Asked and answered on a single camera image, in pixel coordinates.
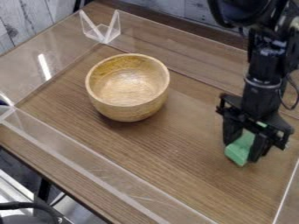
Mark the black cable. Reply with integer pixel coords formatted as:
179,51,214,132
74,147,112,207
0,201,63,224

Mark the brown wooden bowl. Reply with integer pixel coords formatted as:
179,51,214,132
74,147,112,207
86,53,171,122

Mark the clear acrylic tray wall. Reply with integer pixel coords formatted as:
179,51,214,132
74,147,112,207
0,4,299,224

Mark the green rectangular block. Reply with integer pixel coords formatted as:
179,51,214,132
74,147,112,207
224,127,262,166

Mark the black table leg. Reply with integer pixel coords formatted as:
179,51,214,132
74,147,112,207
34,178,52,218

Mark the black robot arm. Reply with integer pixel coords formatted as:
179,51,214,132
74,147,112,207
208,0,299,165

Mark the clear acrylic corner bracket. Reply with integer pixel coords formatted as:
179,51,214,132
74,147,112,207
79,10,122,45

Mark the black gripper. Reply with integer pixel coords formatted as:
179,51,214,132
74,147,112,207
216,76,295,163

